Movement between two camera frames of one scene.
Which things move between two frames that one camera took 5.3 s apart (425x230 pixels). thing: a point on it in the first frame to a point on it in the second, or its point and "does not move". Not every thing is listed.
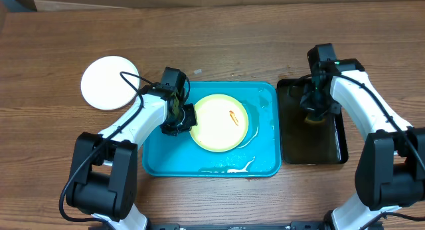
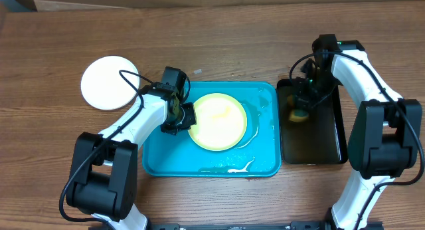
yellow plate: x=222 y=123 does not move
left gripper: x=192 y=121 does not move
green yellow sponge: x=309 y=121 to x=295 y=115
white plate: x=102 y=86 does not move
